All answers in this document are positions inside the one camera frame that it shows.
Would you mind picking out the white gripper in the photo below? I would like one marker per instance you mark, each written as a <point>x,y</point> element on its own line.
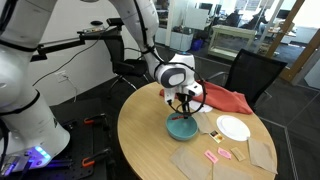
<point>191,88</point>

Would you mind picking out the red pen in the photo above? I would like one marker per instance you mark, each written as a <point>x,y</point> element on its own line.
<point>178,117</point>

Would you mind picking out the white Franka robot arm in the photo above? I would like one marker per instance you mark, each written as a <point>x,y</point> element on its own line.
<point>20,100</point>

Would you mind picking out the teal bowl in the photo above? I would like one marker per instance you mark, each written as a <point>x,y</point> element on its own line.
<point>181,131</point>

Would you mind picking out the red fleece cloth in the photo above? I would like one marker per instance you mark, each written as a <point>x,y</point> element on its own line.
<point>223,98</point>

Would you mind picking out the small packet with picture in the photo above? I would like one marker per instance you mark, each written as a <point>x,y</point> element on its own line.
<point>216,136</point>

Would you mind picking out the blue bin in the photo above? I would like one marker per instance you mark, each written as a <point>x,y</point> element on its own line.
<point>196,44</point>

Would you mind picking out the pink sugar packet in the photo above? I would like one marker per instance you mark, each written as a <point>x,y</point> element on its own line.
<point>224,153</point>
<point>211,156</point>

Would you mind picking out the white low cabinet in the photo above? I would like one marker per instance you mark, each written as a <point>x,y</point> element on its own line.
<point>180,40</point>

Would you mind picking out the black mesh office chair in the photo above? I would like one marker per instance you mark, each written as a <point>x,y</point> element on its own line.
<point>253,76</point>

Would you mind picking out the small brown packet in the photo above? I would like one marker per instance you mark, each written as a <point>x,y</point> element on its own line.
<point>238,154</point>

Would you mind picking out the pale green bench table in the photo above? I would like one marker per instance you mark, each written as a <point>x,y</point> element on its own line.
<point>231,33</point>

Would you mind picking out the seated background person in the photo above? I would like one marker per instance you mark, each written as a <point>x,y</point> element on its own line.
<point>234,18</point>

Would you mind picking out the black orange bar clamp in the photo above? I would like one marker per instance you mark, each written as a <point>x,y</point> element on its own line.
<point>88,120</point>
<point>88,162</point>

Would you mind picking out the black exterior camera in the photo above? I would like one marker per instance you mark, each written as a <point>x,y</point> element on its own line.
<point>115,22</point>

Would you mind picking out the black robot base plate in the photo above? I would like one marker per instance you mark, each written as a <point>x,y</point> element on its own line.
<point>86,143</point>

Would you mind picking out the black oval wall object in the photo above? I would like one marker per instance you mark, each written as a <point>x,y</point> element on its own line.
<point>96,23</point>

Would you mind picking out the slanted wooden post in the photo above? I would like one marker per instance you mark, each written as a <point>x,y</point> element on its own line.
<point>283,26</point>

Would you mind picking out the white wall outlet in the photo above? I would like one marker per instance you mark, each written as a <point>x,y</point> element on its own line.
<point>62,76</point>

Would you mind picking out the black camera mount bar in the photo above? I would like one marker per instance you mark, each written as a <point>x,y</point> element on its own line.
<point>60,46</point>

